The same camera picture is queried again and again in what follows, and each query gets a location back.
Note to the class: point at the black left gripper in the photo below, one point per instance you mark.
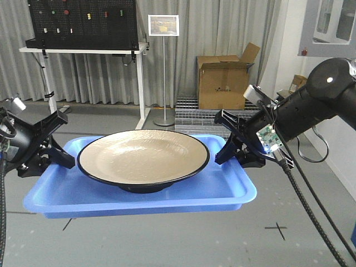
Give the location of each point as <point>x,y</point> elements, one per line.
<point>30,148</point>

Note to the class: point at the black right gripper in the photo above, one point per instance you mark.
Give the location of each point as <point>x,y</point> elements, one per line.
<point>244,143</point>

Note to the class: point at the blue plastic tray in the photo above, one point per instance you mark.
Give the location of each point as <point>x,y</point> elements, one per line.
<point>69,193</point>

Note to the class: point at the beige plate black rim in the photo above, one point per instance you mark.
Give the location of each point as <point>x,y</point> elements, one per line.
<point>143,161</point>

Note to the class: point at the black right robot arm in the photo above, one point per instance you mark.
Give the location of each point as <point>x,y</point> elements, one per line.
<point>329,91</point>

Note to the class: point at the grey cabinet with window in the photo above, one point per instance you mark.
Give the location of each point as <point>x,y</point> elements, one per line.
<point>328,29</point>

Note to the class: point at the green circuit board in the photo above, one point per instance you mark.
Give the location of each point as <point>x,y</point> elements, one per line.
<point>269,139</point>

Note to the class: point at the brown cardboard box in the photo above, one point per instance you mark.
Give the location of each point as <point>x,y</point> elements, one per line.
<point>222,80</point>

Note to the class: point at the grey curtain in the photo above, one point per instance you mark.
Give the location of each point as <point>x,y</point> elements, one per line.
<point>207,28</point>

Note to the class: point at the black pegboard panel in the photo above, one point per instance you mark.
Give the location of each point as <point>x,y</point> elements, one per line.
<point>84,25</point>

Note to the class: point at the sign on metal stand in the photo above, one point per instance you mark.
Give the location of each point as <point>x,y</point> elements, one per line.
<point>164,25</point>

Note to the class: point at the metal wire grate stack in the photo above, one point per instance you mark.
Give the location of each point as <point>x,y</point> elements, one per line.
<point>189,119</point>

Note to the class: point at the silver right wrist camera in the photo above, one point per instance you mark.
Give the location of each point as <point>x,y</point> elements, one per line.
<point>254,94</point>

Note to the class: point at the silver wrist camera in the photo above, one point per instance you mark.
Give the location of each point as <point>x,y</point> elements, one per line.
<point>254,94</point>
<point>15,105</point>

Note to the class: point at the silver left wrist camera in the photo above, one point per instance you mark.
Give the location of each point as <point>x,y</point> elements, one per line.
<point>15,105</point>

